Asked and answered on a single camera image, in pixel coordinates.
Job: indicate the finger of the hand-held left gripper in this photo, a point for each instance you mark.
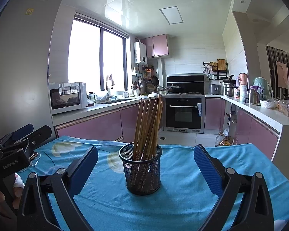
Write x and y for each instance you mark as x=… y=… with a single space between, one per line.
x=42 y=134
x=23 y=131

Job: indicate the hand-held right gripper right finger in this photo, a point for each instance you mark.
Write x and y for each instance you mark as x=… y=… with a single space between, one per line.
x=207 y=166

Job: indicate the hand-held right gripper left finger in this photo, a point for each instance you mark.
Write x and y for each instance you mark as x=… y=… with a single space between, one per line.
x=85 y=166

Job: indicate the black mesh holder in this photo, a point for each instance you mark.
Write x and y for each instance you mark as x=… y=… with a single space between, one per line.
x=144 y=182

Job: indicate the set of wooden chopsticks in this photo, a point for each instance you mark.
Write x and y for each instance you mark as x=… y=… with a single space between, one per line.
x=147 y=125

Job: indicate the person's left hand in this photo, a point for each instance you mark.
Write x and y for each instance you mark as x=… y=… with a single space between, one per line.
x=18 y=192

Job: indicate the clear plastic bottle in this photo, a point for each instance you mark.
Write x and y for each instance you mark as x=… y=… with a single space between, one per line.
x=219 y=139

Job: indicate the yellow cooking oil bottle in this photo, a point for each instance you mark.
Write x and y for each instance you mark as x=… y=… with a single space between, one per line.
x=230 y=142

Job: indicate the pink base cabinets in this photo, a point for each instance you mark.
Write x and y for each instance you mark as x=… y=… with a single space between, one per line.
x=91 y=125

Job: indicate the blue floral tablecloth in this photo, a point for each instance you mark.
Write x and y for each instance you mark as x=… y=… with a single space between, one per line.
x=178 y=197

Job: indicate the white microwave oven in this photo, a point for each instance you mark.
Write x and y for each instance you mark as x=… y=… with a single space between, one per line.
x=81 y=96

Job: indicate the black built-in oven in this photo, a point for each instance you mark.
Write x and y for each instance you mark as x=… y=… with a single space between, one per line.
x=184 y=115

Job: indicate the grey refrigerator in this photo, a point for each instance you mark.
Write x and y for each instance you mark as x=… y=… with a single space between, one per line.
x=21 y=65

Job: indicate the silver rice cooker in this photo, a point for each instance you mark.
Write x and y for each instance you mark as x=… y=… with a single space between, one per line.
x=216 y=87

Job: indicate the steel stock pot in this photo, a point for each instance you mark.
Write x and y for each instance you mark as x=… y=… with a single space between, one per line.
x=229 y=89

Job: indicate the steel thermos bottle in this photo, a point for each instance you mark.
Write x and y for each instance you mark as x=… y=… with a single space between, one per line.
x=254 y=97

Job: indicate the wok with lid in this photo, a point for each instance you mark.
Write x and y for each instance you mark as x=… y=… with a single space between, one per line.
x=174 y=88

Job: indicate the black range hood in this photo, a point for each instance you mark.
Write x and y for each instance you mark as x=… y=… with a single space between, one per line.
x=185 y=78

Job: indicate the large kitchen window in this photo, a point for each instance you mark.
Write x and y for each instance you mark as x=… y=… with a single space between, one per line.
x=84 y=53

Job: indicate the pink kettle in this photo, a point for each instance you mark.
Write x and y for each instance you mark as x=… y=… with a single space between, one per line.
x=243 y=79

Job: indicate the mint green appliance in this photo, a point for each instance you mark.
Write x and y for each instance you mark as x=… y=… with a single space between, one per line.
x=261 y=87

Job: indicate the hanging frying pan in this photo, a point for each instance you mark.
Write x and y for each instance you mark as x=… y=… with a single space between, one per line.
x=154 y=80

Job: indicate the wooden cutting board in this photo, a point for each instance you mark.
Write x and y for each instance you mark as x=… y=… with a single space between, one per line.
x=221 y=65

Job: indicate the white water heater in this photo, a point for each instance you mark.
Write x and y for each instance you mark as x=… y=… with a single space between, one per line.
x=140 y=53

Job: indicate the ceiling light panel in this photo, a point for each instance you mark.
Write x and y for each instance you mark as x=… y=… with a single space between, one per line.
x=171 y=15

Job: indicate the black wall rack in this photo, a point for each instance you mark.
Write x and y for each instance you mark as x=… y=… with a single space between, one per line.
x=221 y=74

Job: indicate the wall painting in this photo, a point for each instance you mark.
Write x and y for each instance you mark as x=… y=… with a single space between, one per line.
x=282 y=74

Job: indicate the pink wall cabinet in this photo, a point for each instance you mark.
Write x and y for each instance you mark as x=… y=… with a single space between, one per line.
x=159 y=45

